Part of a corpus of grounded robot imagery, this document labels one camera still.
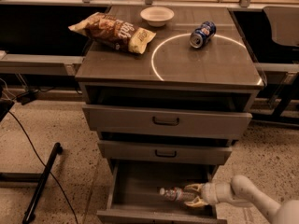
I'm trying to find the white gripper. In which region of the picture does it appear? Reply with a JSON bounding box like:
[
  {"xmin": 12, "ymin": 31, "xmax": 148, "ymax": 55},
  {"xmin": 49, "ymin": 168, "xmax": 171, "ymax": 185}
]
[{"xmin": 184, "ymin": 183, "xmax": 233, "ymax": 208}]

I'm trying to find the clear plastic water bottle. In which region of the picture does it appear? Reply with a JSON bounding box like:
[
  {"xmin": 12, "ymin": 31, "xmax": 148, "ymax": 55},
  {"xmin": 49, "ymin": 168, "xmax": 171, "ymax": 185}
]
[{"xmin": 159, "ymin": 187, "xmax": 196, "ymax": 202}]

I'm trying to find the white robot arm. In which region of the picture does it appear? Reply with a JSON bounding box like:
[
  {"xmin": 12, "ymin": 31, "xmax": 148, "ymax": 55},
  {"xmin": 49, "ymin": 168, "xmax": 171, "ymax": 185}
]
[{"xmin": 184, "ymin": 175, "xmax": 299, "ymax": 224}]

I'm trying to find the grey bottom drawer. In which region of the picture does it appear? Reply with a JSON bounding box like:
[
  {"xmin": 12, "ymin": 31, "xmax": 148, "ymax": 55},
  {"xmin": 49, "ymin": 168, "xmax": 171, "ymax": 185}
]
[{"xmin": 97, "ymin": 161, "xmax": 227, "ymax": 224}]

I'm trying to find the grey drawer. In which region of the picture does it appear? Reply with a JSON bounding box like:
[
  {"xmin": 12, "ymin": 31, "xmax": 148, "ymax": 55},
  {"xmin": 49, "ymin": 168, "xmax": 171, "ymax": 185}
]
[
  {"xmin": 98, "ymin": 140, "xmax": 232, "ymax": 165},
  {"xmin": 97, "ymin": 161, "xmax": 227, "ymax": 224},
  {"xmin": 82, "ymin": 105, "xmax": 252, "ymax": 140}
]

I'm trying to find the grey drawer cabinet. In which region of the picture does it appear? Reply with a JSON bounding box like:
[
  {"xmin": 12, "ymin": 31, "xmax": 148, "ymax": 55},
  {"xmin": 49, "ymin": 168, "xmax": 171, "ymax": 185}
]
[{"xmin": 75, "ymin": 5, "xmax": 267, "ymax": 224}]

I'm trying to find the grey middle drawer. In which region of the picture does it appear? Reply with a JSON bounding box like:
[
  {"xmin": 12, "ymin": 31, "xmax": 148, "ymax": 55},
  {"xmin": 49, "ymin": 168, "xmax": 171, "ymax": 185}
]
[{"xmin": 98, "ymin": 140, "xmax": 232, "ymax": 165}]

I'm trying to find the grey top drawer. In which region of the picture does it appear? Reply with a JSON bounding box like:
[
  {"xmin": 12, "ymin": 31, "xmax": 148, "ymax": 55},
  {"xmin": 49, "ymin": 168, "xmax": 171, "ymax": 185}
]
[{"xmin": 82, "ymin": 105, "xmax": 252, "ymax": 140}]

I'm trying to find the blue soda can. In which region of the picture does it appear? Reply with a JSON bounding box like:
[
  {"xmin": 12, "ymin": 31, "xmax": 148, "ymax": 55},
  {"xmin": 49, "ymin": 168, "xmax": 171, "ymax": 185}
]
[{"xmin": 190, "ymin": 21, "xmax": 216, "ymax": 49}]

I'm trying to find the black stand leg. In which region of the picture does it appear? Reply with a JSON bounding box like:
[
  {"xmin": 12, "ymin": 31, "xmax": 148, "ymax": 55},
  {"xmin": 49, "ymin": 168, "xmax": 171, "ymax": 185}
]
[{"xmin": 22, "ymin": 143, "xmax": 63, "ymax": 224}]

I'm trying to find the white bowl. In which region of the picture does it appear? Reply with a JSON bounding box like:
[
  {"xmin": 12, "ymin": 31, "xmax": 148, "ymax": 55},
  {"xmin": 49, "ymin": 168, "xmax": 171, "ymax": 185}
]
[{"xmin": 140, "ymin": 7, "xmax": 174, "ymax": 27}]

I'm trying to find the brown chip bag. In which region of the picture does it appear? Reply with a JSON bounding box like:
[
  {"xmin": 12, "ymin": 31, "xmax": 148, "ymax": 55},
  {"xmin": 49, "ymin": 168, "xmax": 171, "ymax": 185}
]
[{"xmin": 68, "ymin": 12, "xmax": 156, "ymax": 54}]

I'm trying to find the black floor cable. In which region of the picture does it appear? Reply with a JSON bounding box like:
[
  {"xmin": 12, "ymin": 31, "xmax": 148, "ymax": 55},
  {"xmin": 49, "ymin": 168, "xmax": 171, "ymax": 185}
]
[{"xmin": 6, "ymin": 109, "xmax": 79, "ymax": 224}]

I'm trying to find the grey left bench rail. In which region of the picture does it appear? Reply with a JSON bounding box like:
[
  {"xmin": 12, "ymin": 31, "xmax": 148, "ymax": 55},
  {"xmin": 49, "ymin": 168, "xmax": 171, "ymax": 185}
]
[{"xmin": 0, "ymin": 50, "xmax": 84, "ymax": 76}]

